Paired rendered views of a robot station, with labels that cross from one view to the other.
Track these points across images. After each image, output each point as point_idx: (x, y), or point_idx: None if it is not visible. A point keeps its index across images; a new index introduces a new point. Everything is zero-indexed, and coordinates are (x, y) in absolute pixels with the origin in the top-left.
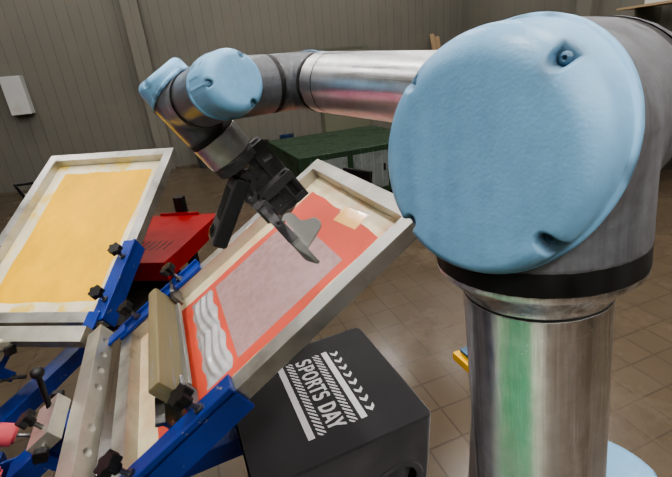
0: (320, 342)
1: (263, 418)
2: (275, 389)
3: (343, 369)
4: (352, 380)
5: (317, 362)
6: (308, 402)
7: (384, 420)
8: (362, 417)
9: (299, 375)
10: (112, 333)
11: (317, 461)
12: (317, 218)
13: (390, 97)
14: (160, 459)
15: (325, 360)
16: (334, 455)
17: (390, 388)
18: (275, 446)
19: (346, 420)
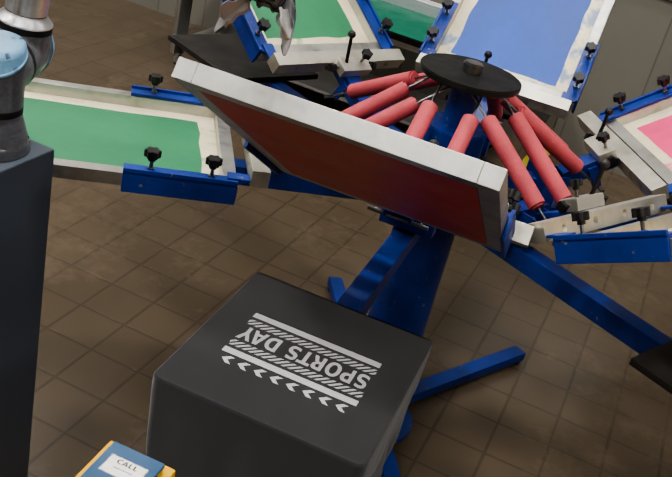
0: (380, 417)
1: (322, 316)
2: (349, 343)
3: (304, 390)
4: (278, 380)
5: (346, 388)
6: (298, 342)
7: (199, 351)
8: (225, 346)
9: (345, 365)
10: (524, 241)
11: (230, 302)
12: (225, 1)
13: None
14: None
15: (340, 394)
16: (220, 310)
17: (223, 386)
18: (280, 300)
19: (239, 338)
